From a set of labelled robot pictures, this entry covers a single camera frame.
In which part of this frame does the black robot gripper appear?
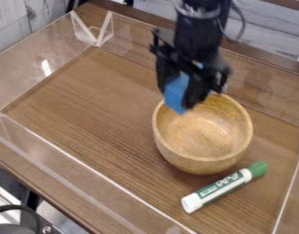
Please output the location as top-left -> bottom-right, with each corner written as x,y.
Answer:
150,28 -> 231,109

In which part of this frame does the blue rectangular block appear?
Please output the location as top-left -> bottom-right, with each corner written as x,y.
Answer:
165,73 -> 190,114

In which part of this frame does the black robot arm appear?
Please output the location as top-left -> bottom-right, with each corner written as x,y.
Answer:
150,0 -> 231,114

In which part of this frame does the brown wooden bowl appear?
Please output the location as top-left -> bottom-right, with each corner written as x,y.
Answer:
151,94 -> 253,175

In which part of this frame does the green white dry-erase marker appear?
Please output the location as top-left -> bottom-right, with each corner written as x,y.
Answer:
181,161 -> 269,214

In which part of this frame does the clear acrylic corner bracket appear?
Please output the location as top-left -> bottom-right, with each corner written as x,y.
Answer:
70,11 -> 114,48

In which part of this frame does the clear acrylic tray wall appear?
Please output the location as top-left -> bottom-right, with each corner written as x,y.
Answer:
0,111 -> 197,234

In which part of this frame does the black metal table bracket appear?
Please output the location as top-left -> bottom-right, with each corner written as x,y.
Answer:
20,212 -> 64,234

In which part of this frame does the black cable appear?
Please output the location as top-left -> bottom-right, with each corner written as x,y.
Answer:
0,204 -> 39,234

